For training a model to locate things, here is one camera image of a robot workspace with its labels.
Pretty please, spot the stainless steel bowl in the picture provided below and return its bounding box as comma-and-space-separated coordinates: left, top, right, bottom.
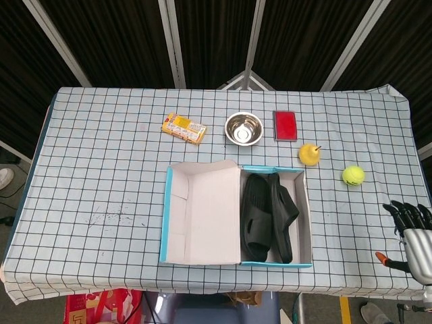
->
224, 111, 265, 146

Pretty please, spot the yellow snack packet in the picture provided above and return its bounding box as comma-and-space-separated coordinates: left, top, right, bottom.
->
161, 112, 208, 145

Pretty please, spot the light blue open shoe box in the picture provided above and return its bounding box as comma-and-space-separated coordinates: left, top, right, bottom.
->
158, 159, 313, 268

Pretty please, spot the grey-blue chair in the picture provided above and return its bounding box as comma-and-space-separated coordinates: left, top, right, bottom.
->
143, 292, 281, 324

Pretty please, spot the metal table leg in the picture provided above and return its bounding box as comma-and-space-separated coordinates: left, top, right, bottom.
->
292, 292, 306, 324

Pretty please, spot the yellow-green tennis ball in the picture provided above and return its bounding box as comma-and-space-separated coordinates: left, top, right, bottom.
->
342, 165, 366, 186

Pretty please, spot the white triangular metal stand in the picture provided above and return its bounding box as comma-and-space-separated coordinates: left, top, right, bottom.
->
221, 70, 276, 91

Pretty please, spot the yellow pear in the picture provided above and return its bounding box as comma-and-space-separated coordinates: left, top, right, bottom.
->
298, 142, 323, 167

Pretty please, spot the blue checkered tablecloth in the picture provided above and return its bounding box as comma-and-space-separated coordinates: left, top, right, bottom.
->
0, 83, 432, 306

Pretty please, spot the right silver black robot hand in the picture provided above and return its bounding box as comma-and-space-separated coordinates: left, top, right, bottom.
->
376, 200, 432, 283

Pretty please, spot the dark white-framed folding screen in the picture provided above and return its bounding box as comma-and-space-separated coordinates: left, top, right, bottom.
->
0, 0, 432, 163

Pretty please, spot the black rubber slipper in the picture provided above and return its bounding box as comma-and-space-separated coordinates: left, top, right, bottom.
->
240, 172, 274, 263
268, 172, 300, 264

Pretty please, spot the brown paper bag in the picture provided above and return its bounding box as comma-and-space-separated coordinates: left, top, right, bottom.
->
225, 292, 263, 307

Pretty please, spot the red rectangular pad case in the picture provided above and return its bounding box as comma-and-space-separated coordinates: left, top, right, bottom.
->
272, 109, 299, 142

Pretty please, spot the red printed snack bag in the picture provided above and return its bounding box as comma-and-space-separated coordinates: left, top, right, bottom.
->
65, 288, 144, 324

